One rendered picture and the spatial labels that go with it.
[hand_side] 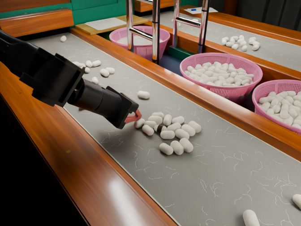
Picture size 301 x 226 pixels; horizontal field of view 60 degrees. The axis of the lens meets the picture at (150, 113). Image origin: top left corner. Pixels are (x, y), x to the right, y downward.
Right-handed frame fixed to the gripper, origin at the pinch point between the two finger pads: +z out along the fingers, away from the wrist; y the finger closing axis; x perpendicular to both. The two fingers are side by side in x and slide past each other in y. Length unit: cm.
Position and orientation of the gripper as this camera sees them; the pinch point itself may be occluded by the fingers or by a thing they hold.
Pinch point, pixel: (138, 116)
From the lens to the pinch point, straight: 65.4
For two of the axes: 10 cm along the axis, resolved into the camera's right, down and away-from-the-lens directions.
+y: -6.3, -4.4, 6.5
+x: -5.0, 8.6, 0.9
